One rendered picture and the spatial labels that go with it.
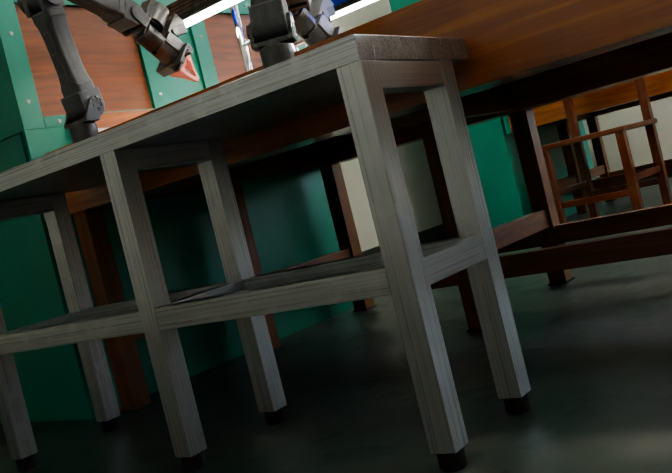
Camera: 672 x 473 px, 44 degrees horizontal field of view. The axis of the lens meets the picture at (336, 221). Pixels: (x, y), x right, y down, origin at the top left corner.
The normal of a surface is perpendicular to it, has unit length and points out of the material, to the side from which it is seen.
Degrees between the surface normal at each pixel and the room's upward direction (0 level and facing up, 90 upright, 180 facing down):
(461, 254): 90
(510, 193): 90
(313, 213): 90
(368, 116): 90
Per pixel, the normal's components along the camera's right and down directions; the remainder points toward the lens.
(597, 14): -0.59, 0.16
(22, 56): 0.77, -0.18
